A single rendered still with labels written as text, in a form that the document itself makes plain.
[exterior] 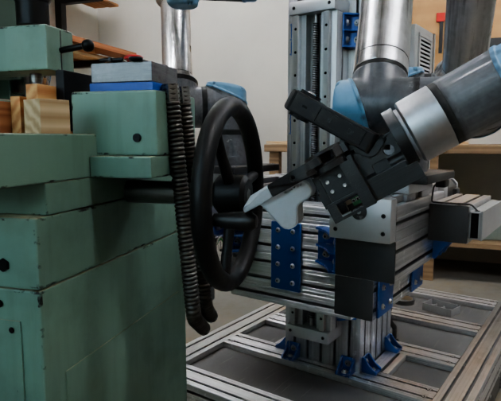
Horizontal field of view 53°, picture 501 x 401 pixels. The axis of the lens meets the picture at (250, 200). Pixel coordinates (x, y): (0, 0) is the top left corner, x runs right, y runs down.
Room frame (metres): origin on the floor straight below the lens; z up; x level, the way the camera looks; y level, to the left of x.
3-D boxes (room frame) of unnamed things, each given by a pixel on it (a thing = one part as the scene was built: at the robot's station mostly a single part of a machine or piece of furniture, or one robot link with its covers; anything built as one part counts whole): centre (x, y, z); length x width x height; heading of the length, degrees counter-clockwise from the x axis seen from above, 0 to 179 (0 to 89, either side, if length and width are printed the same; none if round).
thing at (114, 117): (0.78, 0.17, 0.91); 0.15 x 0.14 x 0.09; 164
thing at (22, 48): (0.85, 0.37, 1.03); 0.14 x 0.07 x 0.09; 74
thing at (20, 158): (0.80, 0.25, 0.87); 0.61 x 0.30 x 0.06; 164
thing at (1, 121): (0.82, 0.34, 0.92); 0.20 x 0.02 x 0.05; 164
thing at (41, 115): (0.66, 0.27, 0.92); 0.04 x 0.04 x 0.04; 54
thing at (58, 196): (0.83, 0.30, 0.82); 0.40 x 0.21 x 0.04; 164
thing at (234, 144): (1.46, 0.07, 0.87); 0.15 x 0.15 x 0.10
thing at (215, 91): (1.46, 0.07, 0.98); 0.13 x 0.12 x 0.14; 100
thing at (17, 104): (0.85, 0.31, 0.93); 0.21 x 0.02 x 0.06; 164
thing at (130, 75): (0.78, 0.17, 0.99); 0.13 x 0.11 x 0.06; 164
